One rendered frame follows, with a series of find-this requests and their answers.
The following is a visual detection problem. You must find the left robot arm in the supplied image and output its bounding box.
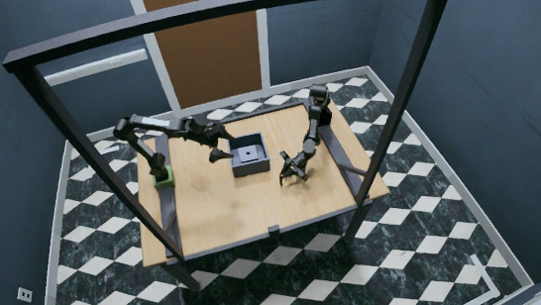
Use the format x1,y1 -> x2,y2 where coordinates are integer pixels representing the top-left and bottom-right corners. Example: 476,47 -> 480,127
113,114 -> 224,182

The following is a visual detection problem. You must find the white flat plate with hole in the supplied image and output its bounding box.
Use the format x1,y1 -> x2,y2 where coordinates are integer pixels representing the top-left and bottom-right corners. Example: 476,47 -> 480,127
238,145 -> 259,163

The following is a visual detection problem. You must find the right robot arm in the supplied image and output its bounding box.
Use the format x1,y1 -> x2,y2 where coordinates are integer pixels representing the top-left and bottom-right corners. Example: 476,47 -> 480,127
302,84 -> 331,159

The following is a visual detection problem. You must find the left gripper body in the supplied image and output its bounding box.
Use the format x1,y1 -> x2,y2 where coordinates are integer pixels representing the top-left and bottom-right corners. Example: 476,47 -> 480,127
199,129 -> 220,163

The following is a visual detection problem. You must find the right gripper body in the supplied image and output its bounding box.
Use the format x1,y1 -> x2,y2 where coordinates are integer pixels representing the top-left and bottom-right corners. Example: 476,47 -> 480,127
279,151 -> 309,182

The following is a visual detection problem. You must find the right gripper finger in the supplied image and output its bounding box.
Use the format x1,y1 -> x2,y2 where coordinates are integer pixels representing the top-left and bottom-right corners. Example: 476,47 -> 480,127
280,161 -> 290,175
281,168 -> 298,179

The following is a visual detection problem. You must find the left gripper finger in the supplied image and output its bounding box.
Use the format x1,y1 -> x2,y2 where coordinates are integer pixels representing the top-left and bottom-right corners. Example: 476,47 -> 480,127
216,150 -> 234,161
220,126 -> 236,141

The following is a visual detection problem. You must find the black metal gantry frame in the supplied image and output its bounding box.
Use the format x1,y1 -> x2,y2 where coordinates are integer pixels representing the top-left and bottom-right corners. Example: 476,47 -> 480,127
2,0 -> 448,261

